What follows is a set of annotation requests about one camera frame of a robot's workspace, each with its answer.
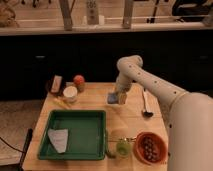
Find black cable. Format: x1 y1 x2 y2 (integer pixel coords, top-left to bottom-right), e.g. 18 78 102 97
0 128 34 171

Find metal ladle spoon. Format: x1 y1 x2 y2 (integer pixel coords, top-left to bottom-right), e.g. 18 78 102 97
143 89 153 118

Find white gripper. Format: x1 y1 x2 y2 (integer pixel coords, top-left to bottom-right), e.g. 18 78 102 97
113 74 132 105

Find green plastic tray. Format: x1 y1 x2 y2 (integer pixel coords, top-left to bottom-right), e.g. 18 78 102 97
37 110 106 160

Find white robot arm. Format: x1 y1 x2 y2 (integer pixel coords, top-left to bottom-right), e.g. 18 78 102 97
114 55 213 171

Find white folded cloth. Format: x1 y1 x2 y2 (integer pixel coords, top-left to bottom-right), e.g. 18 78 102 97
48 129 68 153

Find red apple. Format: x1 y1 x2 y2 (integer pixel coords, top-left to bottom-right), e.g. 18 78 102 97
73 75 85 86

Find green glass cup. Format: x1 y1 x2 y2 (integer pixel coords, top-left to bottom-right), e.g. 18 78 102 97
116 139 131 158

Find red bowl with grapes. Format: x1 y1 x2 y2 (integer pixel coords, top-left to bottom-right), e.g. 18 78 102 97
133 132 167 165

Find blue sponge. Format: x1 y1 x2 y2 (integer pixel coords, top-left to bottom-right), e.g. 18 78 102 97
107 93 119 104

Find yellow stick utensil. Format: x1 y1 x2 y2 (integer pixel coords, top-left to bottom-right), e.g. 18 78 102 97
52 98 70 110

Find white cup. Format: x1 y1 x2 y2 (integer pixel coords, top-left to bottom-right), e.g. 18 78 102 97
63 86 78 102

